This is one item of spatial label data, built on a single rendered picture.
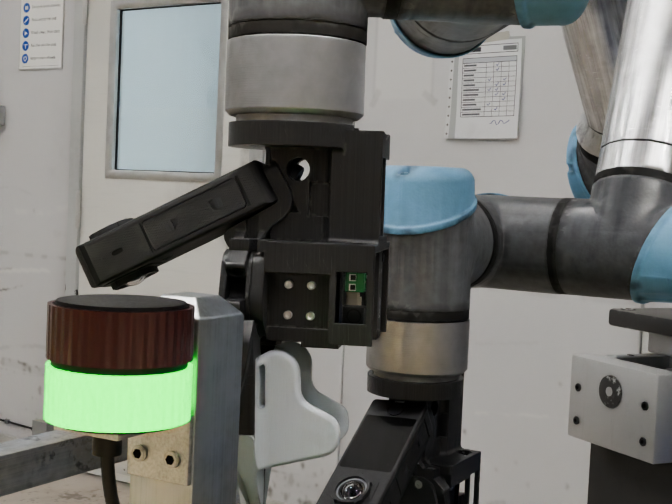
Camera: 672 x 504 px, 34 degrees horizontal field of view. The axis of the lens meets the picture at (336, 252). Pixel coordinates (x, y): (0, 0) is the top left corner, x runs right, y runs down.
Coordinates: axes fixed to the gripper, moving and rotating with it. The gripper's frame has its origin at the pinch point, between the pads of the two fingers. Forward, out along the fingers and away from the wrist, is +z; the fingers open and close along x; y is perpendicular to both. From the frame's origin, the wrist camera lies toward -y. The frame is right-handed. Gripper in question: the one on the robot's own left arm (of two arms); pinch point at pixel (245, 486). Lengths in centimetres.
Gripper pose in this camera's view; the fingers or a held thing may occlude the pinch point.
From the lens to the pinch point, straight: 61.9
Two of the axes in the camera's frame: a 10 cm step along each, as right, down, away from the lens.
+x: 1.5, -0.4, 9.9
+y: 9.9, 0.4, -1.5
